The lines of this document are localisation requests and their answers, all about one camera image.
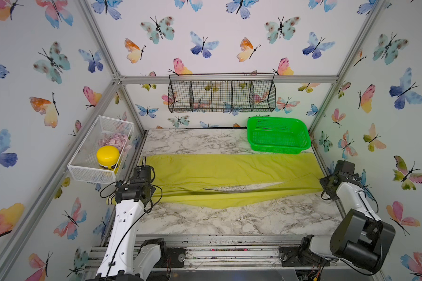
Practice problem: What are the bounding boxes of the lime green long pants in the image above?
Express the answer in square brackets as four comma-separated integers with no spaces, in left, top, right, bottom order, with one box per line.
[147,153,324,209]

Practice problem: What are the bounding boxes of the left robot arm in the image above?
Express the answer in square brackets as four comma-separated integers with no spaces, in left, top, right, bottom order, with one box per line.
[93,165,165,281]

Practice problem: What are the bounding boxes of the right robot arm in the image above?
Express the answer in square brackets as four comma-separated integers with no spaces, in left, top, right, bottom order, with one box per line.
[300,160,396,276]

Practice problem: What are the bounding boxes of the yellow lidded jar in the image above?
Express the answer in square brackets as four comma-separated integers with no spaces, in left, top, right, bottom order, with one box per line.
[96,146,120,170]

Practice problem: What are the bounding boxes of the pink item in basket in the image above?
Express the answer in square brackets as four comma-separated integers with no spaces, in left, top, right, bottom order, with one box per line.
[98,133,132,153]

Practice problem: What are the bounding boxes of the green plastic basket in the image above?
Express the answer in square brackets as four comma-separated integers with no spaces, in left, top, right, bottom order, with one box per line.
[247,117,311,155]

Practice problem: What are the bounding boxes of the white mesh wall basket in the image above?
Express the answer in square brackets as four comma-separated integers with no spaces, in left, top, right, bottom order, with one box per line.
[68,116,134,184]

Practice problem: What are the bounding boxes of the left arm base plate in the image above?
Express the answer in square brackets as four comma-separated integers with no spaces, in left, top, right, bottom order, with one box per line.
[133,244,186,273]

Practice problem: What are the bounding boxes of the aluminium front rail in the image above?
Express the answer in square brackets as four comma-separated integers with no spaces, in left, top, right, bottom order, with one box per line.
[86,234,352,272]

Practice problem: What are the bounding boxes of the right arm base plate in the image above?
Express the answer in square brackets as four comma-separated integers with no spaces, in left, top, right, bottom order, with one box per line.
[279,247,331,267]

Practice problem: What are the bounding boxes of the black wire wall basket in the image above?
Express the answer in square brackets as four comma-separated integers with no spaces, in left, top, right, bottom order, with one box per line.
[165,73,277,116]

